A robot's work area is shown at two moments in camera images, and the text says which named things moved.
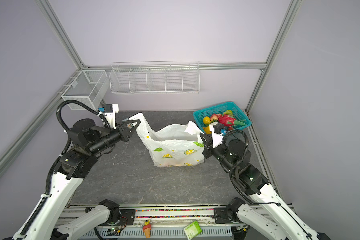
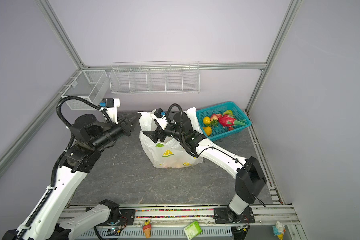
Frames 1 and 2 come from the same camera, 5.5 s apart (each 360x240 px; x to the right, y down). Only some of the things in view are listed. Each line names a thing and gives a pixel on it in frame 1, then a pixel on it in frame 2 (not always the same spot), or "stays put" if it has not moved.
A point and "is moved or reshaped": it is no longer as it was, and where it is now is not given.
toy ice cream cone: (147, 228) stays put
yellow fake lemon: (206, 120) stays put
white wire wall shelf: (155, 77) stays put
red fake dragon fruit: (229, 121) stays put
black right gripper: (210, 150) → (155, 135)
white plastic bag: (173, 145) is moved or reshaped
